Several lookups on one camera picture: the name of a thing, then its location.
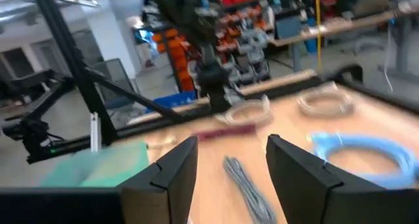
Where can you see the green translucent plastic tray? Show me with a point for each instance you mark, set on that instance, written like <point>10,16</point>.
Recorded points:
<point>98,166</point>

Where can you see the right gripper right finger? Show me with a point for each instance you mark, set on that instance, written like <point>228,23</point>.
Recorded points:
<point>301,178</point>

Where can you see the blue grey screen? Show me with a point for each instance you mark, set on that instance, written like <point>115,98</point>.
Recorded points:
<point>288,27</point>

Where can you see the wooden workbench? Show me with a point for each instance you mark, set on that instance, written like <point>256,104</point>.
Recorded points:
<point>343,25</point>

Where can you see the black bench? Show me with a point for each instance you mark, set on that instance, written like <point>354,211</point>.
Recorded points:
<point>29,80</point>

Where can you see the black camera on mount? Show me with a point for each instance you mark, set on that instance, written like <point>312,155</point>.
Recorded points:
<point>34,135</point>

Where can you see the shelf rack with grey bins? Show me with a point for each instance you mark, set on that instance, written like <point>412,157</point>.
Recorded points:
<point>252,50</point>

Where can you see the grey mesh chair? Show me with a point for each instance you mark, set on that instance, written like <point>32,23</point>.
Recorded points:
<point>113,73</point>

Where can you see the silver aluminium extrusion piece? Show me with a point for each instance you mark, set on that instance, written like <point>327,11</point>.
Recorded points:
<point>95,132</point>

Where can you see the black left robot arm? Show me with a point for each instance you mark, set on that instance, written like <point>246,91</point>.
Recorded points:
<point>186,17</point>

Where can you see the blue plastic crate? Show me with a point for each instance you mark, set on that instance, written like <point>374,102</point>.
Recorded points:
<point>173,100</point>

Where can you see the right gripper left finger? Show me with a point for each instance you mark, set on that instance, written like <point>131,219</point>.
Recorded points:
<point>170,184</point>

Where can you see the rack with orange bins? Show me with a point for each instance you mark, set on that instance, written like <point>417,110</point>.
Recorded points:
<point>178,53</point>

